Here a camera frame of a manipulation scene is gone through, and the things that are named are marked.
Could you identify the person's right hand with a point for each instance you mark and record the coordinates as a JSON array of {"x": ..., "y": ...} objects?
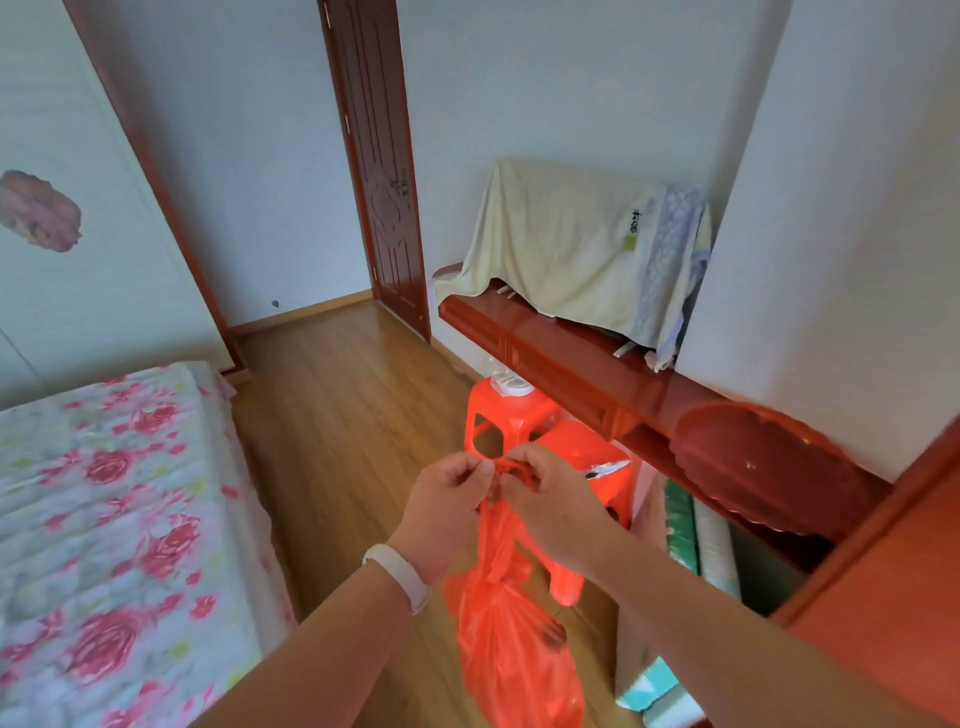
[{"x": 559, "y": 510}]

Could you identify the person's left hand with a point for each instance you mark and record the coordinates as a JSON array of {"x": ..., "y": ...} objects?
[{"x": 439, "y": 514}]

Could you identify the person's left thumb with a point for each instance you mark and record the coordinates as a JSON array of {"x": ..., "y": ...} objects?
[{"x": 480, "y": 480}]

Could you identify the person's right thumb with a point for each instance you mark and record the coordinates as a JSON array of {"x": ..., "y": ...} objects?
[{"x": 514, "y": 487}]

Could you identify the red plastic bag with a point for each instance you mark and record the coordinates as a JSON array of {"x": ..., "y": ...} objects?
[{"x": 510, "y": 622}]

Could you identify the person's right forearm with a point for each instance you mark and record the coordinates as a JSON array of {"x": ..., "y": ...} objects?
[{"x": 742, "y": 649}]

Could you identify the person's left forearm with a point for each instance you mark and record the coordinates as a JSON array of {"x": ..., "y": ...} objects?
[{"x": 315, "y": 656}]

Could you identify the red plastic stool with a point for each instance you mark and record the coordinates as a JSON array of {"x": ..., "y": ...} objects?
[{"x": 559, "y": 442}]

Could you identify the white wristband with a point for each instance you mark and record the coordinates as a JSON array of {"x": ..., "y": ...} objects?
[{"x": 397, "y": 574}]

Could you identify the red wooden desk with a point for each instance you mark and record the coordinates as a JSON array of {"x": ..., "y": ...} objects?
[{"x": 600, "y": 375}]

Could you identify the rolled green white mat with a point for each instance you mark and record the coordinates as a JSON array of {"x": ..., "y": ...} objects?
[{"x": 697, "y": 592}]

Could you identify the cream cloth cover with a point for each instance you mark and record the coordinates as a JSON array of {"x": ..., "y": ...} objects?
[{"x": 562, "y": 244}]

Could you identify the red plastic plate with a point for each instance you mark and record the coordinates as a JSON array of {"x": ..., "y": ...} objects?
[{"x": 765, "y": 469}]

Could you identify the patterned blue white cloth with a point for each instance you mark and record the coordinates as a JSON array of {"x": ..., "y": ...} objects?
[{"x": 675, "y": 270}]

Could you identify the dark red wooden door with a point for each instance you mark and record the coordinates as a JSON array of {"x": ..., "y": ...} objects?
[{"x": 379, "y": 157}]

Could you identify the floral bed sheet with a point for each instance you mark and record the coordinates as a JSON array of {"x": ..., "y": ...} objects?
[{"x": 112, "y": 547}]

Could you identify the red wooden cabinet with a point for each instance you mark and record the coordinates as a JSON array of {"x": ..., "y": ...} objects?
[{"x": 885, "y": 585}]

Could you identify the white wardrobe with flower print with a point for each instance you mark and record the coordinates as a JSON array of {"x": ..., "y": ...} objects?
[{"x": 82, "y": 195}]

